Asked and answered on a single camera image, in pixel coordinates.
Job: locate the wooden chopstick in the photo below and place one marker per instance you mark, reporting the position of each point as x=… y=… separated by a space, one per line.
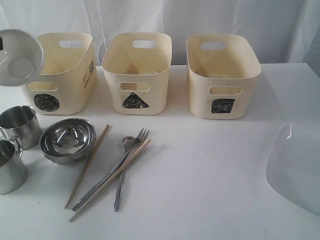
x=122 y=167
x=86 y=167

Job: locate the steel bowls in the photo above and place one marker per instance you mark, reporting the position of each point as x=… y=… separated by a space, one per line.
x=68 y=141

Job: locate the steel mug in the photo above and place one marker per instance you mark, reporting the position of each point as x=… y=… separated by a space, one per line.
x=13 y=172
x=21 y=121

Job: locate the steel mug front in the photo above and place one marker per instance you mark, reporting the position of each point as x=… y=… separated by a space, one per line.
x=13 y=172

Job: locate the steel fork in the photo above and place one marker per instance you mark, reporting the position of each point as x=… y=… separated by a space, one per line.
x=138 y=140

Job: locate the steel spoon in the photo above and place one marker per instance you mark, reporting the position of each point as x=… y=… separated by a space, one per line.
x=121 y=172

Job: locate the cream bin triangle mark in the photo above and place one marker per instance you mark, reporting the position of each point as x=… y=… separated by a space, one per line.
x=136 y=67

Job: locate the cream bin square mark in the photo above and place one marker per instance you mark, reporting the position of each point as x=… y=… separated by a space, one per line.
x=222 y=73

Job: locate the cream bin circle mark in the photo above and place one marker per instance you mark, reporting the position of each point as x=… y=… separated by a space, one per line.
x=68 y=76

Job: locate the white square plate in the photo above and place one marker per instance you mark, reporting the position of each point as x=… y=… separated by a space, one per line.
x=293 y=166

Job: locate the white backdrop curtain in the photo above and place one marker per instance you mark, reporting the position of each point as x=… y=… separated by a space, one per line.
x=279 y=31

